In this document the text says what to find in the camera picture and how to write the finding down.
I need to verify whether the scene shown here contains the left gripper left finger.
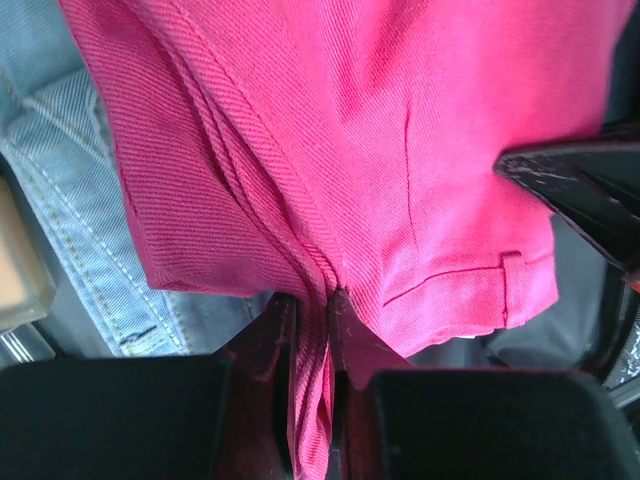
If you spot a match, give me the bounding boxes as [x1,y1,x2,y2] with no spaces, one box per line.
[1,294,296,479]

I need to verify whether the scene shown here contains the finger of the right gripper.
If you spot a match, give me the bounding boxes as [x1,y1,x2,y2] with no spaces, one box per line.
[494,142,639,290]

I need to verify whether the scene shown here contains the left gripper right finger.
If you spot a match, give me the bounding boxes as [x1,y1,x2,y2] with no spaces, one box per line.
[328,290,639,479]

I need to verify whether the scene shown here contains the magenta cloth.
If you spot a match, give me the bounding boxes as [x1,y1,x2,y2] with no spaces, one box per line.
[61,1,634,479]

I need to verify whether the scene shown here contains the light blue denim garment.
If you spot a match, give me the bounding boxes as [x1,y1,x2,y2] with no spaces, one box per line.
[1,1,268,357]

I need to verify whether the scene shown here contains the beige foundation bottle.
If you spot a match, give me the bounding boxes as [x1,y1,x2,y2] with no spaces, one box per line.
[0,177,56,332]

